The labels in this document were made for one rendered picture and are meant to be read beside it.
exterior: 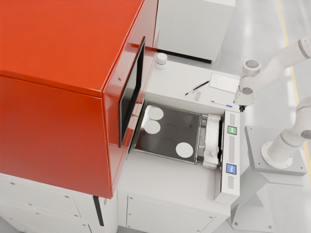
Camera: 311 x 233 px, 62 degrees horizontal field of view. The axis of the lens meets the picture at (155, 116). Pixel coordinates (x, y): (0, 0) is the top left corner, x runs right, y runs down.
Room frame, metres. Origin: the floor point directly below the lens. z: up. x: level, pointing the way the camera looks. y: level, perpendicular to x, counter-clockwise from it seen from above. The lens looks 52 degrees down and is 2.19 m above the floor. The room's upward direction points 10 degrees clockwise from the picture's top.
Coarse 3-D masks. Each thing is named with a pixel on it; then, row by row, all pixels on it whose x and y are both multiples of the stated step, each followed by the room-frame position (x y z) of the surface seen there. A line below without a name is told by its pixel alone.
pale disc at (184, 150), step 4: (180, 144) 0.82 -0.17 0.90; (184, 144) 0.83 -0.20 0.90; (188, 144) 0.83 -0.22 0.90; (176, 148) 0.79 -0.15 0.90; (180, 148) 0.79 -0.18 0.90; (184, 148) 0.80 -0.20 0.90; (188, 148) 0.80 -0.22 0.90; (192, 148) 0.81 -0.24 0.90; (180, 152) 0.77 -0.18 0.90; (184, 152) 0.77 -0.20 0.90; (188, 152) 0.78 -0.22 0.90; (192, 152) 0.78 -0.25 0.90; (184, 156) 0.75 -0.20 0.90; (188, 156) 0.75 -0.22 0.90
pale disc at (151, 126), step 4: (152, 120) 0.96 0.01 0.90; (144, 124) 0.92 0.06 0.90; (148, 124) 0.93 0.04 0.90; (152, 124) 0.93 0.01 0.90; (156, 124) 0.94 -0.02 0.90; (144, 128) 0.89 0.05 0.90; (148, 128) 0.90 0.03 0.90; (152, 128) 0.90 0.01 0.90; (156, 128) 0.91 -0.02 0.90; (148, 132) 0.87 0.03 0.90; (152, 132) 0.87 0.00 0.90; (156, 132) 0.88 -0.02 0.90
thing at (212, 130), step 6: (210, 120) 1.06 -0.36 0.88; (210, 126) 1.01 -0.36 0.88; (216, 126) 1.01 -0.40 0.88; (210, 132) 0.96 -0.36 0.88; (216, 132) 0.97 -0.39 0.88; (210, 138) 0.91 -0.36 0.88; (216, 138) 0.92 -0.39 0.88; (204, 144) 0.87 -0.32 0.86; (210, 144) 0.87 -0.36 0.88; (216, 144) 0.88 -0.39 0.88; (204, 156) 0.78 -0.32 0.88; (210, 156) 0.79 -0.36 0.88; (216, 156) 0.79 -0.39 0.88
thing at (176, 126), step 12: (144, 120) 0.95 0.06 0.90; (156, 120) 0.97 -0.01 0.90; (168, 120) 0.98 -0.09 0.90; (180, 120) 1.00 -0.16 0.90; (192, 120) 1.02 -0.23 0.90; (144, 132) 0.86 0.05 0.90; (168, 132) 0.89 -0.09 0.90; (180, 132) 0.91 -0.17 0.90; (192, 132) 0.92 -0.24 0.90; (144, 144) 0.78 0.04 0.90; (156, 144) 0.79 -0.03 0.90; (168, 144) 0.81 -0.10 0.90; (192, 144) 0.84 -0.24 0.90; (180, 156) 0.74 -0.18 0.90; (192, 156) 0.75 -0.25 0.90
